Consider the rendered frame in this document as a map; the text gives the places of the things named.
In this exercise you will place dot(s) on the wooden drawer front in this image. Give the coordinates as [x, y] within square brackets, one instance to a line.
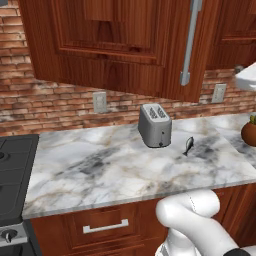
[103, 226]

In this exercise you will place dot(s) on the wooden base cabinet door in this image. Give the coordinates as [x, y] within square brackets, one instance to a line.
[238, 213]

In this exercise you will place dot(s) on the grey raw fish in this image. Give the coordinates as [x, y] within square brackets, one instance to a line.
[189, 144]

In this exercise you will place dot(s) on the stove knob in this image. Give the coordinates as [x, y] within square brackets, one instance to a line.
[8, 235]

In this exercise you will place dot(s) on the brown potted plant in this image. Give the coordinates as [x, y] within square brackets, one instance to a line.
[250, 132]

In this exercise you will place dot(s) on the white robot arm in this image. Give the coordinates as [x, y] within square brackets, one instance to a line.
[195, 220]

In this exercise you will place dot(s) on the wooden cabinet door plain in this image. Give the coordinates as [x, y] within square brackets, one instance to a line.
[233, 33]

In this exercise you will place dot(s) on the grey toaster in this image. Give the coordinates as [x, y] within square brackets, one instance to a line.
[154, 127]

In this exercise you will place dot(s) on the black stove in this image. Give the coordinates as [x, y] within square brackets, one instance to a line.
[13, 186]

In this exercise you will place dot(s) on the white wall socket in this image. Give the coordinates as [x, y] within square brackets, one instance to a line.
[218, 93]
[99, 102]

